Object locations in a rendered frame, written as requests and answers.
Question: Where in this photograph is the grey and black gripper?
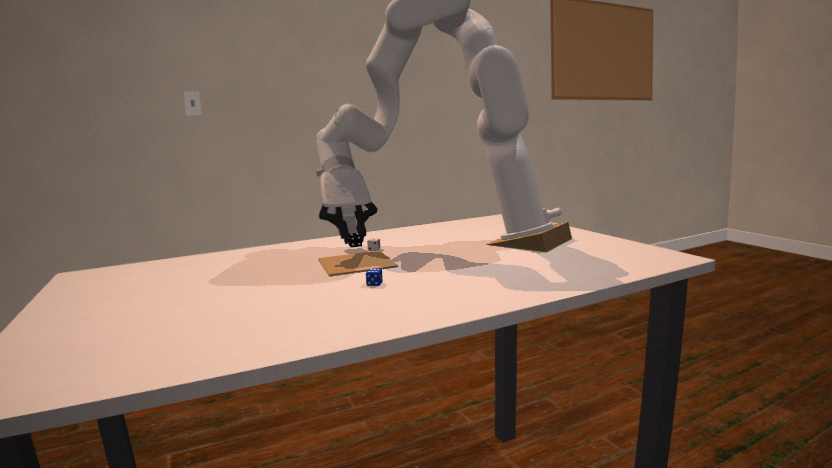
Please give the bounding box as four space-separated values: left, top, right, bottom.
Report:
319 165 377 244

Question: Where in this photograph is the blue die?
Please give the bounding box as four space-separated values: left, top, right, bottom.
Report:
366 269 383 286

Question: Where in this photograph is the brown mat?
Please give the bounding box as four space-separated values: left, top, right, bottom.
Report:
318 251 398 276

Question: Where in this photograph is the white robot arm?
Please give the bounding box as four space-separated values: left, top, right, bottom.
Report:
316 0 562 239

